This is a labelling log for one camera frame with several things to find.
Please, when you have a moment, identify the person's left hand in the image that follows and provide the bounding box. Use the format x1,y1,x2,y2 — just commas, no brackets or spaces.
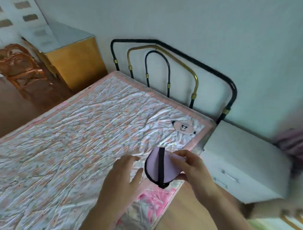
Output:
95,155,144,215

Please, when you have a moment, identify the person's right hand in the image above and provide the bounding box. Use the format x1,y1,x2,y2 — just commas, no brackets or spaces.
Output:
170,150,222,198

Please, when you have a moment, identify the lilac sleep mask black trim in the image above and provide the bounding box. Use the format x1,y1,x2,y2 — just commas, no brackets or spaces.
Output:
144,146,187,189

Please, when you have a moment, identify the person's right forearm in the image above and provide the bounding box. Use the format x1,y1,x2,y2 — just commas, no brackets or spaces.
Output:
196,187,252,230

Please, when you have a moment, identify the person's left forearm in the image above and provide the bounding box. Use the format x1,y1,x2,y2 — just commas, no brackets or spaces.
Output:
83,201,126,230

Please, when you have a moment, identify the pink floral bed sheet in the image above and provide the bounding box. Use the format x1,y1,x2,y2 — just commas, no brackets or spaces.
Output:
113,181,184,230

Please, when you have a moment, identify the pink sleep mask cartoon print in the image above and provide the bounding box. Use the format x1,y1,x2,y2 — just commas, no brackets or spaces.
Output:
171,121,196,135

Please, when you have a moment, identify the white bedside cabinet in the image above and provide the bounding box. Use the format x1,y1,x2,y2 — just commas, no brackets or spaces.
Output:
199,120,292,204

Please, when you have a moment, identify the floral quilted bedspread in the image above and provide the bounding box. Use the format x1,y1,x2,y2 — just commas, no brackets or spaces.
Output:
0,71,217,230

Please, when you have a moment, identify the black and gold metal headboard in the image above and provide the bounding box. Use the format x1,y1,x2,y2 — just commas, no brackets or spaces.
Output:
110,39,238,125

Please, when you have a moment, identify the yellow wooden cabinet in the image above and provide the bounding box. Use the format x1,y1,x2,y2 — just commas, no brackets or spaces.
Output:
21,21,108,93

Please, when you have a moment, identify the carved wooden chair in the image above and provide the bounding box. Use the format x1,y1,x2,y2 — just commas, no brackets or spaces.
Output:
0,43,53,100

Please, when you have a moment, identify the metal drawer handle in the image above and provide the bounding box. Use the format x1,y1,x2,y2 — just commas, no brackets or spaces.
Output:
221,169,239,183
213,177,228,189

